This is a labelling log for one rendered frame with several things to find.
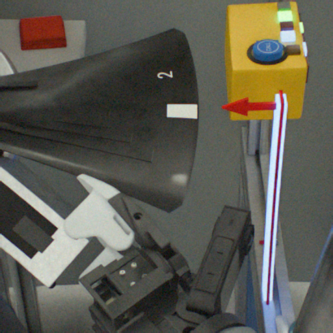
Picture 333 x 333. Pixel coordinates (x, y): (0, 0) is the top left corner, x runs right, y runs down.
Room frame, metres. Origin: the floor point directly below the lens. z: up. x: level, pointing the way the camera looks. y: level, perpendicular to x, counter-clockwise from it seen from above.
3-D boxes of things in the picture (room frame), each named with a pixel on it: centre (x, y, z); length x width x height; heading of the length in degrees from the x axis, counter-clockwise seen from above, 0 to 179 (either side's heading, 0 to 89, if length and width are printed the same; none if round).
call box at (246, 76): (1.03, -0.15, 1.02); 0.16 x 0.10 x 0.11; 179
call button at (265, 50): (0.98, -0.14, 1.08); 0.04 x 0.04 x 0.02
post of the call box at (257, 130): (1.03, -0.15, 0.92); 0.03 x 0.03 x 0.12; 89
